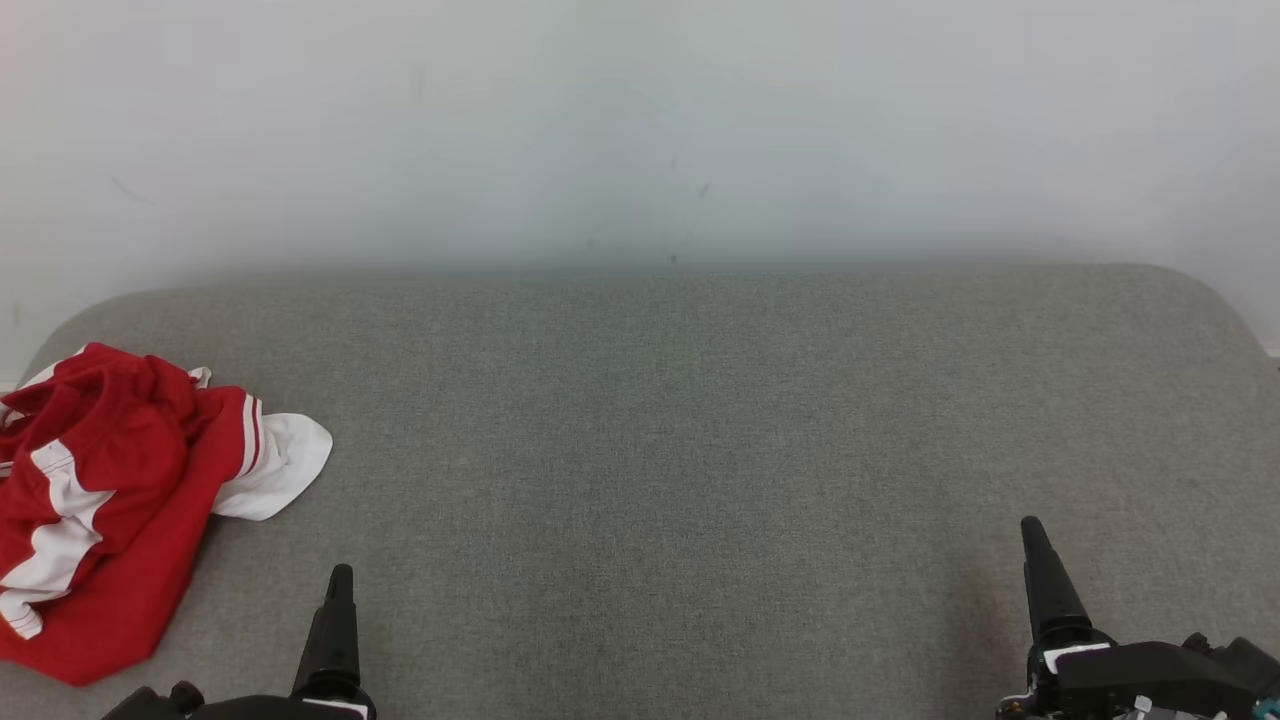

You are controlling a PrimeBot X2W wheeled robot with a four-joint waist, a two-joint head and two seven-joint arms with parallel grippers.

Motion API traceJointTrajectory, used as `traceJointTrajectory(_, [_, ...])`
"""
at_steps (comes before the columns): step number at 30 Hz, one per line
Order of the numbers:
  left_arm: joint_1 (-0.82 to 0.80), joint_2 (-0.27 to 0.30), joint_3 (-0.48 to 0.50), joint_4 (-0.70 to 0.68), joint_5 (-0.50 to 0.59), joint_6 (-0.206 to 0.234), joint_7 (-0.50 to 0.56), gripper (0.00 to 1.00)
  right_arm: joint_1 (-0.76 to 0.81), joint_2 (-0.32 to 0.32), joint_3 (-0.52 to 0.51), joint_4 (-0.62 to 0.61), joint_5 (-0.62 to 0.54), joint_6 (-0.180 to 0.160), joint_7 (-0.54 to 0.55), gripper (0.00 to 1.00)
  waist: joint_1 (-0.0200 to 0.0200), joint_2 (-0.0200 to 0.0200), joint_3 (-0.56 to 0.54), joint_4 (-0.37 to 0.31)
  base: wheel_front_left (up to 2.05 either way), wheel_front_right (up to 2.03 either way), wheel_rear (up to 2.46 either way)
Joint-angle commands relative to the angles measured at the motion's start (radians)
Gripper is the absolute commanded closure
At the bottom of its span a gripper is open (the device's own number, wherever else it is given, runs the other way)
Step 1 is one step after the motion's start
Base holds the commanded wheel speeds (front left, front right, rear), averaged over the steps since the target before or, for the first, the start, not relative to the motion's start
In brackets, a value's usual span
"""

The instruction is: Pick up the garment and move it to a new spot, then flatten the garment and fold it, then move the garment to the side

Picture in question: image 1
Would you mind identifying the grey fabric sofa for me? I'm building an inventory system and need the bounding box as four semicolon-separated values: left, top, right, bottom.
0;262;1280;720

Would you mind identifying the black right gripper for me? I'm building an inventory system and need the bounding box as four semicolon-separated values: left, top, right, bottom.
998;516;1280;720

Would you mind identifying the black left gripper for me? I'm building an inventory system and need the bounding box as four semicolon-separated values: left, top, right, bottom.
100;564;378;720

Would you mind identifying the red shirt with white trim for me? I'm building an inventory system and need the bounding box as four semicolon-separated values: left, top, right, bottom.
0;385;334;689

